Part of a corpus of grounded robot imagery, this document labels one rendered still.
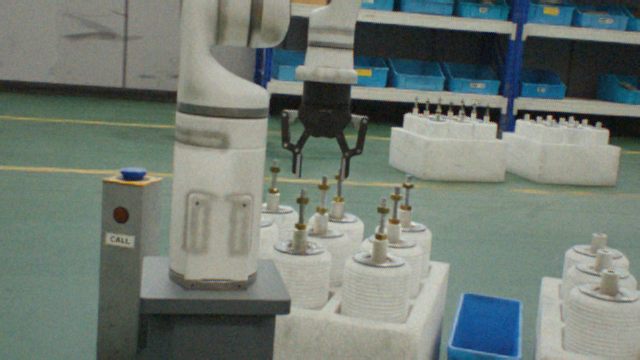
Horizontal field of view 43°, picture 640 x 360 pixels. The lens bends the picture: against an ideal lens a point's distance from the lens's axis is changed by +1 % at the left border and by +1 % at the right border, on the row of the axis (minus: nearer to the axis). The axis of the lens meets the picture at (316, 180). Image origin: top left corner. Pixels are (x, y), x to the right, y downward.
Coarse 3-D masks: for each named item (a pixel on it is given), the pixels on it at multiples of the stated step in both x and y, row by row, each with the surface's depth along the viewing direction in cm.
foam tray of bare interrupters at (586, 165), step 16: (512, 144) 386; (528, 144) 372; (544, 144) 360; (560, 144) 362; (512, 160) 386; (528, 160) 371; (544, 160) 361; (560, 160) 363; (576, 160) 365; (592, 160) 367; (608, 160) 368; (528, 176) 371; (544, 176) 362; (560, 176) 364; (576, 176) 366; (592, 176) 368; (608, 176) 370
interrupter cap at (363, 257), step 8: (352, 256) 115; (360, 256) 115; (368, 256) 116; (392, 256) 117; (400, 256) 116; (368, 264) 112; (376, 264) 111; (384, 264) 112; (392, 264) 112; (400, 264) 113
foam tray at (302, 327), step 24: (432, 264) 142; (336, 288) 124; (432, 288) 128; (312, 312) 112; (336, 312) 116; (408, 312) 120; (432, 312) 121; (288, 336) 112; (312, 336) 111; (336, 336) 110; (360, 336) 109; (384, 336) 108; (408, 336) 107; (432, 336) 126
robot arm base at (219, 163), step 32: (192, 128) 78; (224, 128) 78; (256, 128) 79; (192, 160) 79; (224, 160) 78; (256, 160) 80; (192, 192) 79; (224, 192) 79; (256, 192) 81; (192, 224) 79; (224, 224) 79; (256, 224) 82; (192, 256) 79; (224, 256) 80; (256, 256) 83; (192, 288) 80; (224, 288) 80
